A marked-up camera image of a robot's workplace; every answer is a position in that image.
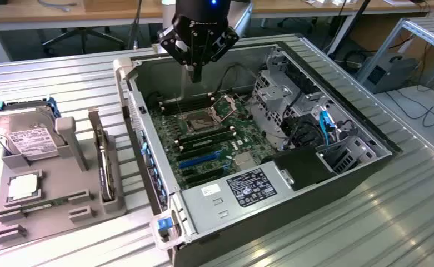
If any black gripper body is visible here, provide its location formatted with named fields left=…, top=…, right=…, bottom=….
left=173, top=0, right=231, bottom=63

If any graphics card with metal bracket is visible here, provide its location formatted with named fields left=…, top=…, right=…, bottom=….
left=88, top=107, right=116, bottom=202

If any thin metal locking lever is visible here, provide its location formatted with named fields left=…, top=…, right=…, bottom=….
left=173, top=93, right=185, bottom=118

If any black office chair base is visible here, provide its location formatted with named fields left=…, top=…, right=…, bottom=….
left=40, top=26, right=127, bottom=55
left=261, top=16, right=319, bottom=28

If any metal socket cover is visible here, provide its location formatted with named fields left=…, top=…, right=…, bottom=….
left=209, top=94, right=238, bottom=123

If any CPU socket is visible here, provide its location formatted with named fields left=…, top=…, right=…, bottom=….
left=182, top=110, right=218, bottom=135

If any silver perforated drive cage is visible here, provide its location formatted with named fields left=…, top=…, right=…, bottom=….
left=249, top=46, right=337, bottom=151

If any green motherboard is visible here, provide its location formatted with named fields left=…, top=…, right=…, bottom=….
left=148, top=93, right=282, bottom=190

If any green RAM stick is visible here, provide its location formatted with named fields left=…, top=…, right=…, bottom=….
left=182, top=131, right=237, bottom=150
left=0, top=196, right=72, bottom=217

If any black expansion slot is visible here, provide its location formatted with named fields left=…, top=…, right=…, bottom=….
left=175, top=149, right=218, bottom=162
left=185, top=172, right=229, bottom=187
left=182, top=166, right=225, bottom=181

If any blue expansion slot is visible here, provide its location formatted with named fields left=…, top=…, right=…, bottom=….
left=178, top=154, right=221, bottom=170

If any silver chipset heatsink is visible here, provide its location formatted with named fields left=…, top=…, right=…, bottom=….
left=233, top=154, right=258, bottom=171

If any grey control box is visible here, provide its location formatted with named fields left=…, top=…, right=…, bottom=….
left=361, top=53, right=419, bottom=95

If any black plastic air shroud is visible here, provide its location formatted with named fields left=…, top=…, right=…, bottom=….
left=262, top=146, right=339, bottom=192

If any silver hard disk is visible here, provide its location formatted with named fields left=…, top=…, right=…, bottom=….
left=0, top=105, right=60, bottom=162

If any silver disk bay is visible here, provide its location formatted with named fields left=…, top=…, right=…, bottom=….
left=317, top=135, right=381, bottom=175

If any silver power supply unit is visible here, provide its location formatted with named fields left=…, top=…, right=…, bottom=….
left=170, top=160, right=299, bottom=235

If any grey parts rack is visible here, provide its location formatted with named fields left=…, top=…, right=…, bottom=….
left=0, top=116, right=130, bottom=253

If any open black PC case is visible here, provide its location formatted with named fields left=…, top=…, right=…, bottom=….
left=111, top=41, right=403, bottom=267

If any silver CPU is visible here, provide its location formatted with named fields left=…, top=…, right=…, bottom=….
left=7, top=174, right=42, bottom=200

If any black hanging cable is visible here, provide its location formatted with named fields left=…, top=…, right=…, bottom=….
left=127, top=0, right=146, bottom=51

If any thick black wire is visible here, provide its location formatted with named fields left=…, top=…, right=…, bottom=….
left=146, top=91, right=164, bottom=106

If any wooden desk white frame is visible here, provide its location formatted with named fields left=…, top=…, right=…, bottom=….
left=251, top=0, right=434, bottom=56
left=0, top=0, right=177, bottom=63

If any grey network cable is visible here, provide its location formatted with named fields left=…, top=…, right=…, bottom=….
left=38, top=0, right=79, bottom=12

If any black coiled cable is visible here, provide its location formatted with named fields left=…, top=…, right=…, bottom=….
left=342, top=49, right=369, bottom=70

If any blue wire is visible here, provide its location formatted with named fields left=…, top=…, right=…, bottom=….
left=318, top=110, right=339, bottom=147

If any black power wire bundle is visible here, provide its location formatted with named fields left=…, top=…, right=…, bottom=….
left=279, top=114, right=323, bottom=151

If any aluminium frame slat table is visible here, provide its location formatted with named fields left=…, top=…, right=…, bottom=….
left=357, top=15, right=434, bottom=94

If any black floor cable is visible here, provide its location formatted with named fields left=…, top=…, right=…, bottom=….
left=385, top=83, right=434, bottom=131

